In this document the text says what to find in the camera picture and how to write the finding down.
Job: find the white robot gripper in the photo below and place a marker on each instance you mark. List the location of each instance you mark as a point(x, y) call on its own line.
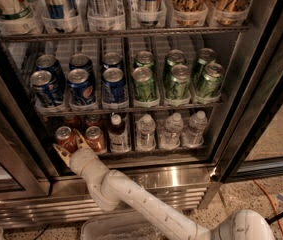
point(81, 159)

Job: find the red coke can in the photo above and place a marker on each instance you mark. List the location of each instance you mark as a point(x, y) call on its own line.
point(93, 120)
point(65, 137)
point(72, 121)
point(95, 139)

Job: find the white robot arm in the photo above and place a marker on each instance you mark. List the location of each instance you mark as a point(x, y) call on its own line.
point(109, 187)

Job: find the blue pepsi can front left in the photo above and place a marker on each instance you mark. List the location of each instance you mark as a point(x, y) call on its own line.
point(46, 88)

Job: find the blue pepsi can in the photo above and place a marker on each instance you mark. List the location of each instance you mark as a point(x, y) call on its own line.
point(46, 88)
point(81, 64)
point(81, 87)
point(50, 63)
point(114, 86)
point(112, 60)

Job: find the blue pepsi can front middle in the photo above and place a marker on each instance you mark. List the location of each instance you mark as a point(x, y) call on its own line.
point(81, 87)

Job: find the blue pepsi can front right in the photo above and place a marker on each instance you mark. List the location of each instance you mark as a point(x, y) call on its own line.
point(114, 86)

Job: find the blue pepsi can back middle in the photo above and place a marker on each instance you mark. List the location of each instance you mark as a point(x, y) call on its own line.
point(81, 64)

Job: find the blue pepsi can back left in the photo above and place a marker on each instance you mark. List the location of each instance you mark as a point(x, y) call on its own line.
point(50, 63)

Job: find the green soda can front left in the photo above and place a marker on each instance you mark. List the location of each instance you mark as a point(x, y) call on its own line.
point(144, 84)

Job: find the green soda can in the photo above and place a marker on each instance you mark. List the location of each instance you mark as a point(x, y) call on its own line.
point(177, 82)
point(144, 84)
point(144, 59)
point(210, 80)
point(172, 58)
point(204, 57)

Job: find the blue pepsi can back right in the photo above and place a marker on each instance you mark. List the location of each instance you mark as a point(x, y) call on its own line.
point(112, 60)

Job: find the green soda can back left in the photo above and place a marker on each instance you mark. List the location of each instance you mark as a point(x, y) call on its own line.
point(144, 59)

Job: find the green soda can front middle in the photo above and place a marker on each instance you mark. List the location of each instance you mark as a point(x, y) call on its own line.
point(177, 82)

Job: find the stainless steel fridge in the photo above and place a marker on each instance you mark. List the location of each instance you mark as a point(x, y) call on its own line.
point(39, 188)

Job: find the green soda can back middle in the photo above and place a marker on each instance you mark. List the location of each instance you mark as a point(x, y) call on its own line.
point(172, 58)

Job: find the green soda can front right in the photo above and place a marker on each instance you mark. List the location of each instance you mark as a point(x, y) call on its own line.
point(210, 80)

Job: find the green soda can back right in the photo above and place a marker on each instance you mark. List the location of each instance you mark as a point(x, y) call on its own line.
point(204, 57)

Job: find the blue red bull can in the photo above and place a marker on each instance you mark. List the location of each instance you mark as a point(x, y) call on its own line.
point(148, 12)

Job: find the gold tall can left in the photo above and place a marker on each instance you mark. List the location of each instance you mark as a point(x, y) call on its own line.
point(187, 10)

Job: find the gold tall can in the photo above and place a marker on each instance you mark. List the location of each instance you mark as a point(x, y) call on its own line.
point(226, 12)
point(187, 10)

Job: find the fridge sliding glass door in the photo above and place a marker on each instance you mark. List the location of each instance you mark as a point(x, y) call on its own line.
point(254, 92)

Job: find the gold tall can right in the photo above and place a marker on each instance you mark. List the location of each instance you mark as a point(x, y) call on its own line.
point(226, 12)

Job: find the brown tea bottle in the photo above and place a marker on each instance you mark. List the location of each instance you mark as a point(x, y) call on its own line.
point(119, 142)

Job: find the clear water bottle left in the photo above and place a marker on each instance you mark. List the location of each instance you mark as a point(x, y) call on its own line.
point(145, 133)

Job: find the clear water bottle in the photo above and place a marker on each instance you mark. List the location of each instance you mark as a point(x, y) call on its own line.
point(145, 133)
point(170, 134)
point(192, 136)

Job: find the clear plastic bin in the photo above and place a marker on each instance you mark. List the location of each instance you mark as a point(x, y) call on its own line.
point(147, 224)

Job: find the clear water bottle middle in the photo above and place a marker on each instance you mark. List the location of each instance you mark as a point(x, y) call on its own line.
point(170, 134)

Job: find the clear water bottle right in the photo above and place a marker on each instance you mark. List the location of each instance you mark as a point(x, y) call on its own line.
point(192, 136)

